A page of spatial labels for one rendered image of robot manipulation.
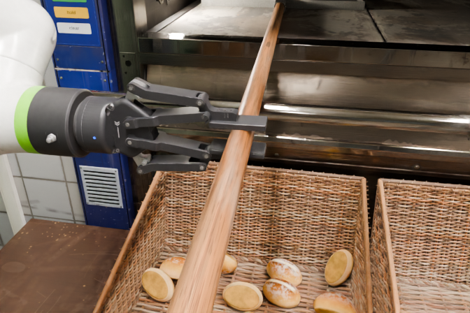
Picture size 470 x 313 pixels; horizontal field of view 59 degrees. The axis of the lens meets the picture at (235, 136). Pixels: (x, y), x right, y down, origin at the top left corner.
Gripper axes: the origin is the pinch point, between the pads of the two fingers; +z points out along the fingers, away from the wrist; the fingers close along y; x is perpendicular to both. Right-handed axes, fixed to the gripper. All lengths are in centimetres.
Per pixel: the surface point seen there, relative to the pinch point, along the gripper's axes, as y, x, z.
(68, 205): 58, -54, -64
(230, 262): 55, -35, -7
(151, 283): 56, -25, -25
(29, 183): 51, -54, -76
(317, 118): 3.5, -14.8, 10.4
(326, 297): 54, -26, 17
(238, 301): 57, -24, -3
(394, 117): 2.5, -14.9, 21.9
